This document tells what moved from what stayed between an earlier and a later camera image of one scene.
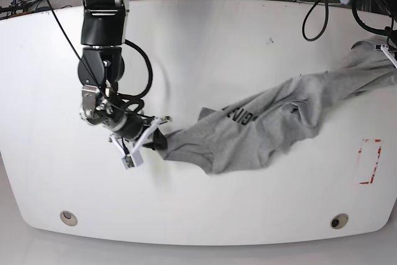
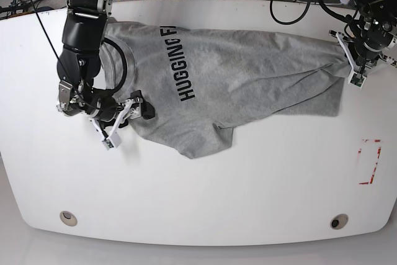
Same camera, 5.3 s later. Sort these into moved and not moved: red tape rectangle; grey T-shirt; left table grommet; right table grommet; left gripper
Moved: left gripper; grey T-shirt
Not moved: red tape rectangle; left table grommet; right table grommet
